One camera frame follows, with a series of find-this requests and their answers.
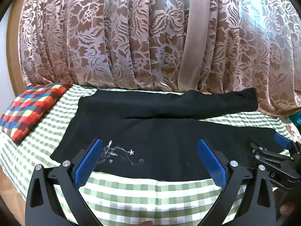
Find black embroidered pants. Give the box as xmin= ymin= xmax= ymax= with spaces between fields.
xmin=50 ymin=88 xmax=283 ymax=182

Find blue object behind bed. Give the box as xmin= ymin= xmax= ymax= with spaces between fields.
xmin=288 ymin=111 xmax=301 ymax=127

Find multicolour checkered pillow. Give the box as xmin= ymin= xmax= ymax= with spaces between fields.
xmin=1 ymin=83 xmax=72 ymax=143

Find brown floral curtain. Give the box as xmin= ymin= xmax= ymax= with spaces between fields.
xmin=18 ymin=0 xmax=300 ymax=115

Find wooden door frame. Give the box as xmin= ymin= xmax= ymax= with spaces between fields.
xmin=6 ymin=0 xmax=26 ymax=96

